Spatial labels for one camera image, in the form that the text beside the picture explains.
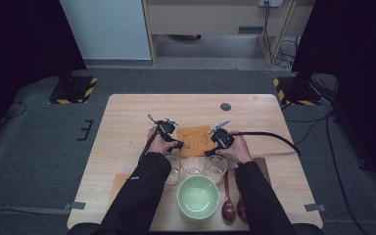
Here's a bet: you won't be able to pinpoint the black floor cables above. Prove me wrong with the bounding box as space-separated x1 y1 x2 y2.
280 72 370 235

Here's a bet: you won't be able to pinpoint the clear drinking glass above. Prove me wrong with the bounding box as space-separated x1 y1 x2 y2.
164 155 183 187
181 156 208 179
205 155 229 186

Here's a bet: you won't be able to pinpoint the hand-held gripper cable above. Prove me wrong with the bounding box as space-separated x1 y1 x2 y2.
229 130 303 157
137 114 161 164

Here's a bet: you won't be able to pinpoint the beige wooden desk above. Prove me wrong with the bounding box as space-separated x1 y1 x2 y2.
141 0 316 69

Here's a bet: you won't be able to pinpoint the right hand-held gripper cable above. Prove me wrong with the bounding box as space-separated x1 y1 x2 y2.
229 130 303 157

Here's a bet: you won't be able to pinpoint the white cabinet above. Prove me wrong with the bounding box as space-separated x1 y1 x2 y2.
58 0 153 62

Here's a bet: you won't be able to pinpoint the white wall socket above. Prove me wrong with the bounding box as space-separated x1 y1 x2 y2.
258 0 284 8

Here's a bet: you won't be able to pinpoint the person's right hand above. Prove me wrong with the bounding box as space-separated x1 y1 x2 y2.
214 130 253 165

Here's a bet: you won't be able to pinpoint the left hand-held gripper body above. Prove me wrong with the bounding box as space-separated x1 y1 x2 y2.
154 117 180 144

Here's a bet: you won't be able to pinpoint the black yellow-striped stand base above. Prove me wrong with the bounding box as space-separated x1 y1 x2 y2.
48 75 99 106
272 76 323 107

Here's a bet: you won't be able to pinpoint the person's left hand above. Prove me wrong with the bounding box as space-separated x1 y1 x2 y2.
146 125 179 156

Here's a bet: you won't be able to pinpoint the black curtain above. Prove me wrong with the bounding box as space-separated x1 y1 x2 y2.
291 0 376 194
0 0 88 146

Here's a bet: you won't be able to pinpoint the bundle of wooden chopsticks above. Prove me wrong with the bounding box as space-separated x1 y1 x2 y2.
252 157 272 188

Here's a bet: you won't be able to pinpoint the thin black floor cable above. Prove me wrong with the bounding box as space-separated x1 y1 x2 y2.
0 101 28 125

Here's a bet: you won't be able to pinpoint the slotted wooden coaster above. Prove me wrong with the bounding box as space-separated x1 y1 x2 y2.
110 172 133 206
176 124 217 160

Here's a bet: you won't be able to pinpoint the black cables under desk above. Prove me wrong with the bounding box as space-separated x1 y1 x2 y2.
261 1 300 74

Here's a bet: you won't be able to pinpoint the left hand-held gripper cable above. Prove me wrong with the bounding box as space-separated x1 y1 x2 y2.
137 114 161 164

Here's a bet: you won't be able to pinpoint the reddish brown wooden spoon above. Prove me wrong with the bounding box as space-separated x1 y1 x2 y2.
235 192 248 225
220 169 237 226

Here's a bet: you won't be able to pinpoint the grey tape strip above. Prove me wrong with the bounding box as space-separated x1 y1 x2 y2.
304 203 328 212
63 201 87 212

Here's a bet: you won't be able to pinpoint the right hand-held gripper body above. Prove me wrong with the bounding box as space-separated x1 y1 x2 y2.
208 119 236 150

